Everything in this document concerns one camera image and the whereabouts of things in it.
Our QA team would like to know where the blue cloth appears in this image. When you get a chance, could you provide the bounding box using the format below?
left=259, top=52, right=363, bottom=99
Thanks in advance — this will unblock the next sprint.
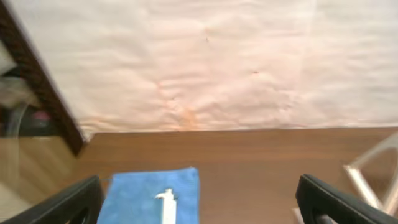
left=96, top=167, right=201, bottom=224

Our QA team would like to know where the white and blue stand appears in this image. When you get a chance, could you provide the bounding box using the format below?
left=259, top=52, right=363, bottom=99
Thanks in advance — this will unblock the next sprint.
left=342, top=132, right=398, bottom=216

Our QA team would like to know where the white pipette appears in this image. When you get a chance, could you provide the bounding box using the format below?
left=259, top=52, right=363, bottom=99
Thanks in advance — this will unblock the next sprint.
left=154, top=188, right=178, bottom=224

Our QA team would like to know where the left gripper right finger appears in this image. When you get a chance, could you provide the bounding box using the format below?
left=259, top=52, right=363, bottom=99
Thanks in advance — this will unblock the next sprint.
left=295, top=174, right=398, bottom=224

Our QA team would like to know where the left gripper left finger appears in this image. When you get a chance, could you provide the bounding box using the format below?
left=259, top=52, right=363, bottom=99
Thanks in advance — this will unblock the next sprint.
left=0, top=175, right=105, bottom=224

